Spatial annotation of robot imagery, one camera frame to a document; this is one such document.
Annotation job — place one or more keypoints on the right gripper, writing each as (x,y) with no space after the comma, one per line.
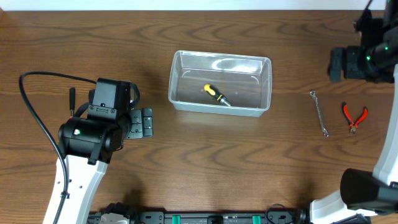
(353,71)

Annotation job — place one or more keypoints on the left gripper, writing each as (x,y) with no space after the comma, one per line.
(135,130)

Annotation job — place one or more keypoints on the small silver wrench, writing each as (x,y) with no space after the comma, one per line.
(320,117)

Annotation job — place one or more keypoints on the stubby yellow black screwdriver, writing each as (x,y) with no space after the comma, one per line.
(216,94)

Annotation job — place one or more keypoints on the clear plastic container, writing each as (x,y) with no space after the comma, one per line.
(246,81)

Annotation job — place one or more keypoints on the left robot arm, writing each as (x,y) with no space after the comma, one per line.
(87,145)

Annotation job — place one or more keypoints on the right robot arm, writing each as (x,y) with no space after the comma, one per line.
(363,194)

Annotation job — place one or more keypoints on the black yellow slim screwdriver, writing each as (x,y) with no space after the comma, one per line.
(91,96)

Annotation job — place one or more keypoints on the small claw hammer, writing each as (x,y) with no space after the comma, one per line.
(72,101)

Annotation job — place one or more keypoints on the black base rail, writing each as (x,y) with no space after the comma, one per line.
(121,213)

